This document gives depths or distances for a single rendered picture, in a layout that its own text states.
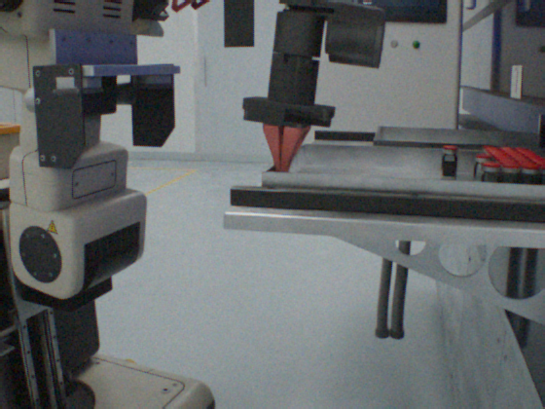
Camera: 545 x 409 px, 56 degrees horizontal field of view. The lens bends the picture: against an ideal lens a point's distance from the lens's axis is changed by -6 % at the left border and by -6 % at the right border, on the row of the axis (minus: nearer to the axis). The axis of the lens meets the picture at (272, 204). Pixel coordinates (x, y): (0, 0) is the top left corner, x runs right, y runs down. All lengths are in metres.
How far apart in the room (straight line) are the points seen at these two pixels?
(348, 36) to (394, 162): 0.29
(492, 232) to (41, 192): 0.70
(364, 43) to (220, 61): 5.80
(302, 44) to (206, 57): 5.83
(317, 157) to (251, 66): 5.45
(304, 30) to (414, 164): 0.32
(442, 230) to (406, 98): 1.01
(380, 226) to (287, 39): 0.23
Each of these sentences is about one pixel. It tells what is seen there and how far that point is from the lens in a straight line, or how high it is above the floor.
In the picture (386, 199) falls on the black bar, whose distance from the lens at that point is 0.57.
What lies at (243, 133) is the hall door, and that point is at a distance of 6.35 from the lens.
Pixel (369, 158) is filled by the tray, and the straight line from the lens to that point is 0.85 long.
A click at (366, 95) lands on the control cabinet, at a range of 1.53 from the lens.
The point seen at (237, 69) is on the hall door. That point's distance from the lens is 6.33.
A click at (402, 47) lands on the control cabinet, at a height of 1.10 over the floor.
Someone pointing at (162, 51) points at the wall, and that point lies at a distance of 6.67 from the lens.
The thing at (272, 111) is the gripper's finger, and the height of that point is 0.98.
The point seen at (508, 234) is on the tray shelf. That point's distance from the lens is 0.56.
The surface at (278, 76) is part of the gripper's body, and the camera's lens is 0.63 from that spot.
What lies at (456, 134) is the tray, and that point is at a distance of 1.19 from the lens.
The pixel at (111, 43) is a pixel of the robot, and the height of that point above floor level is 1.08.
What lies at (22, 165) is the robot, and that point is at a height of 0.88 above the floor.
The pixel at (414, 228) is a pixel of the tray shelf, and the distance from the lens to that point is 0.55.
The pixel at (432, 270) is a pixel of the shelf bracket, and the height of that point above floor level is 0.80.
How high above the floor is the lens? 1.02
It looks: 14 degrees down
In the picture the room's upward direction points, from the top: straight up
